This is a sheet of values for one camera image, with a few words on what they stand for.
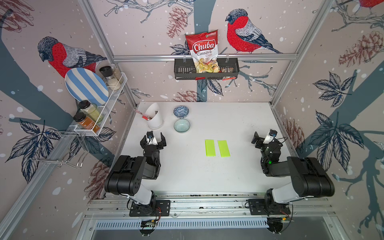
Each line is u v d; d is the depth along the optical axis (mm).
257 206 731
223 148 957
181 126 1037
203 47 797
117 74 852
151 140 763
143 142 816
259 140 820
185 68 949
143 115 994
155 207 723
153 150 711
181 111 1141
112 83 832
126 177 457
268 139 792
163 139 840
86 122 608
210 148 956
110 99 748
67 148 646
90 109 643
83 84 702
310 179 439
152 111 1024
